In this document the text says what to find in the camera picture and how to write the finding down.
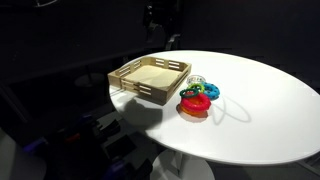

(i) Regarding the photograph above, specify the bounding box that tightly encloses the lime green toy ring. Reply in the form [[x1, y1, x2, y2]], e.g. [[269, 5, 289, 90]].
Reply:
[[187, 82, 206, 94]]

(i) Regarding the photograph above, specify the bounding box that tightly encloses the black and white striped ring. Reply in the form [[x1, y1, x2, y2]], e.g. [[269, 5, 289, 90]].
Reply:
[[186, 75, 206, 86]]

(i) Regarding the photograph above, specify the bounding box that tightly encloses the dark green toy ring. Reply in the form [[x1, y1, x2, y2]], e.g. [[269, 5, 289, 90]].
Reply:
[[179, 87, 201, 99]]

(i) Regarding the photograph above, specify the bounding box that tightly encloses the red toy ring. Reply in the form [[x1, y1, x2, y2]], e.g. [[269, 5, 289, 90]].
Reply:
[[180, 91, 212, 113]]

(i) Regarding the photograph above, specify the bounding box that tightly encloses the orange toy ring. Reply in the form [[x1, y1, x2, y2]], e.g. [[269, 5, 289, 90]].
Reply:
[[179, 105, 210, 118]]

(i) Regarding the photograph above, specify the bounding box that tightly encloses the blue toy ring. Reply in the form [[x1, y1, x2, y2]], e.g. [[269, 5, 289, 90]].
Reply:
[[201, 82, 221, 101]]

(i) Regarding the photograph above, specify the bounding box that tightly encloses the white table pedestal base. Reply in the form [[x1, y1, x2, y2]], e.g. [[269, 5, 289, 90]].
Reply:
[[150, 150, 215, 180]]

